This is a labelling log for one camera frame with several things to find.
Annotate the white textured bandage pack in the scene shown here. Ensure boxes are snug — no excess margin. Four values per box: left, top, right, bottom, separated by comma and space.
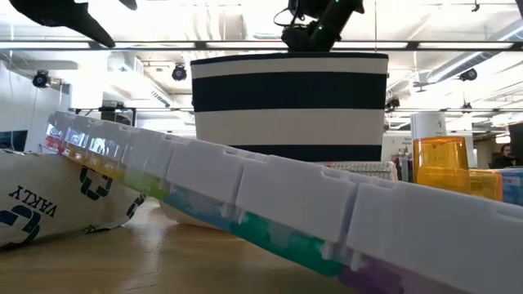
321, 160, 398, 182

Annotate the amber pill bottle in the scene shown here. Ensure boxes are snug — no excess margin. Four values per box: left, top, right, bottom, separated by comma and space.
468, 168, 504, 203
412, 136, 472, 195

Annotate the rainbow weekly pill organizer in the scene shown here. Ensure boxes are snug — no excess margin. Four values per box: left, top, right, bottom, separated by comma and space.
42, 110, 523, 294

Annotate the white round pillar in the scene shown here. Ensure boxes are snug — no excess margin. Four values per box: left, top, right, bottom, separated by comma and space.
409, 111, 449, 140

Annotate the person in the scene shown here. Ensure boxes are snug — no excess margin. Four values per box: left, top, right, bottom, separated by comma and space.
489, 143, 523, 170

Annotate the navy white striped fabric basket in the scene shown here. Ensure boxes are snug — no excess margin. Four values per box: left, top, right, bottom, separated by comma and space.
190, 51, 390, 163

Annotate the silver ceiling duct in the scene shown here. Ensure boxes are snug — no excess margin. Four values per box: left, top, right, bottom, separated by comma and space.
424, 18, 523, 85

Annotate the black ceiling camera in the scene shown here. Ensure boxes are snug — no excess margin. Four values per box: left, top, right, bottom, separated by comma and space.
31, 69, 52, 89
171, 64, 189, 82
458, 67, 479, 82

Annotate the white printed VAKLY pouch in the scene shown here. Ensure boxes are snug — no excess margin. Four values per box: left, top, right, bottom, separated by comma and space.
0, 148, 147, 249

